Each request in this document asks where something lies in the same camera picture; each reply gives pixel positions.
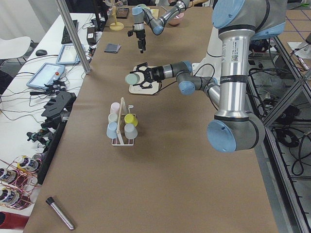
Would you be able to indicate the blue teach pendant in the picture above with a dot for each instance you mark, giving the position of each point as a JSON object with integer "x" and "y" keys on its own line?
{"x": 46, "y": 75}
{"x": 67, "y": 55}

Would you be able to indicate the wooden mug tree stand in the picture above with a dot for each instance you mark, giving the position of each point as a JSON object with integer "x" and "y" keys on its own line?
{"x": 115, "y": 25}

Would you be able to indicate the pink cup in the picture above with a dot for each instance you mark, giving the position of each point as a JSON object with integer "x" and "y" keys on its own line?
{"x": 115, "y": 107}

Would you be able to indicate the blue teach pendant near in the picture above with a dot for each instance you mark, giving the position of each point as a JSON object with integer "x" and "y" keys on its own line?
{"x": 46, "y": 75}

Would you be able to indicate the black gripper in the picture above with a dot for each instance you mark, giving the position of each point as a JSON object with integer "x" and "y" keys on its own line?
{"x": 156, "y": 73}
{"x": 140, "y": 35}

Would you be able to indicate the aluminium frame post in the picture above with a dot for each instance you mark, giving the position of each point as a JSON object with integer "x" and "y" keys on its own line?
{"x": 65, "y": 14}

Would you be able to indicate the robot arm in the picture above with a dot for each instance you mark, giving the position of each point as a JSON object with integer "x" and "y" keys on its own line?
{"x": 238, "y": 23}
{"x": 157, "y": 25}

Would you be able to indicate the wooden rack handle rod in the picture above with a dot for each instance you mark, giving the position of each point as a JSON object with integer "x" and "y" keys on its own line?
{"x": 122, "y": 104}

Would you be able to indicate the white cup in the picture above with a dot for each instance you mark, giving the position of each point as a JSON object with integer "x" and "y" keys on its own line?
{"x": 113, "y": 117}

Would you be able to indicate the green cup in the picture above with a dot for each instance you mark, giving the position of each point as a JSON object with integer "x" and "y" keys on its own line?
{"x": 132, "y": 79}

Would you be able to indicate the blue teach pendant far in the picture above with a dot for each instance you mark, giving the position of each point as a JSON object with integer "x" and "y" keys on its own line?
{"x": 67, "y": 55}

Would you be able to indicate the metal test tube black cap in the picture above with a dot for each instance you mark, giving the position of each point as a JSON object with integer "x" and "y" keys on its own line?
{"x": 52, "y": 203}

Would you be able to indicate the black computer mouse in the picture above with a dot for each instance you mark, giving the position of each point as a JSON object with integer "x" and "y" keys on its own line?
{"x": 41, "y": 52}

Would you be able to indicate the cream rabbit tray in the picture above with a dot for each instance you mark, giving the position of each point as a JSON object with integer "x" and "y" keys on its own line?
{"x": 138, "y": 91}

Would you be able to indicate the blue cup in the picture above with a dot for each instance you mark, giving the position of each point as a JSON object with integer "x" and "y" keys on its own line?
{"x": 111, "y": 131}

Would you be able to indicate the brown wooden tray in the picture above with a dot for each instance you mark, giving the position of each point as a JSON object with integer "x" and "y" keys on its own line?
{"x": 122, "y": 13}

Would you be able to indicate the white chair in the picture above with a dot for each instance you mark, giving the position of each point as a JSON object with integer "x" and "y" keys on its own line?
{"x": 14, "y": 48}

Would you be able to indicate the bamboo cutting board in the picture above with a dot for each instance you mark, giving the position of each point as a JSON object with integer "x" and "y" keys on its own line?
{"x": 154, "y": 14}

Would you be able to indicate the yellow cup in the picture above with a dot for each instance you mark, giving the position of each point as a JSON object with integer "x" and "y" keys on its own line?
{"x": 131, "y": 119}

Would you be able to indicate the grey cloth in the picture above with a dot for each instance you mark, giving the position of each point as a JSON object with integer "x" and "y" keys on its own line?
{"x": 112, "y": 48}

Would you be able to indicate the white wire cup rack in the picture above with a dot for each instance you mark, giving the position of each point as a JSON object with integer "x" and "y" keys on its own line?
{"x": 119, "y": 140}

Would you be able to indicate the grey cup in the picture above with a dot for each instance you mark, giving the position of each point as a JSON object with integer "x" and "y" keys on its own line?
{"x": 130, "y": 131}

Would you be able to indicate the large pink bowl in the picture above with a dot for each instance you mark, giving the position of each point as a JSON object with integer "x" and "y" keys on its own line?
{"x": 176, "y": 20}

